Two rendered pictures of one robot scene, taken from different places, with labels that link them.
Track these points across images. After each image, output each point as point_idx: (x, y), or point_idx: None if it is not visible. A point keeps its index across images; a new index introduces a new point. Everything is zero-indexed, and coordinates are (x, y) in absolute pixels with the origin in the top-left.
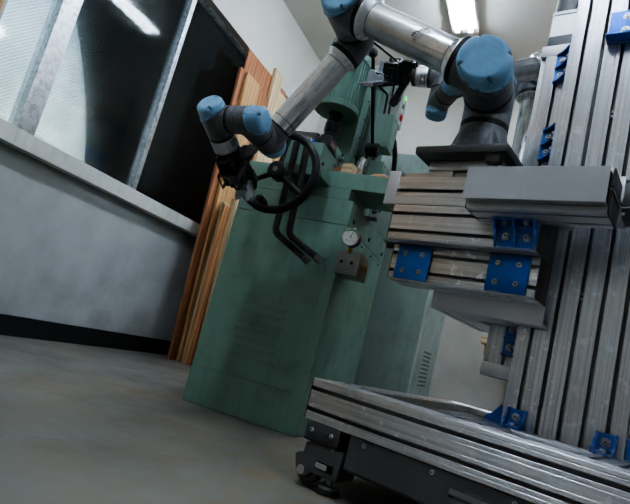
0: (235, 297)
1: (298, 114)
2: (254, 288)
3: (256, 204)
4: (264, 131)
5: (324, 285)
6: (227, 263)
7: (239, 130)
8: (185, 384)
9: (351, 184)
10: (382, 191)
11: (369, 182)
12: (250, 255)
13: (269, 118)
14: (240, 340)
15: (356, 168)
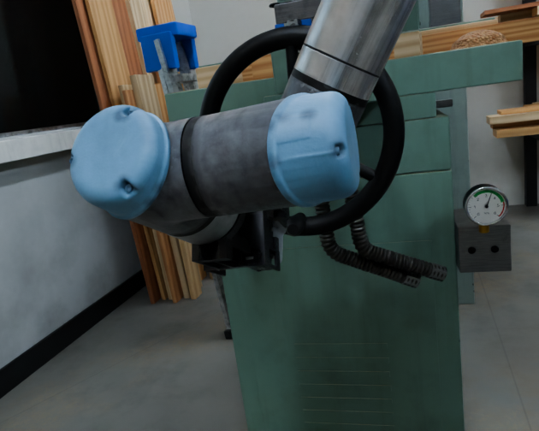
0: (279, 345)
1: (393, 32)
2: (307, 324)
3: None
4: (358, 182)
5: (441, 290)
6: (237, 294)
7: (267, 209)
8: (221, 398)
9: (432, 80)
10: (510, 76)
11: (473, 64)
12: (275, 271)
13: (352, 121)
14: (318, 407)
15: (421, 35)
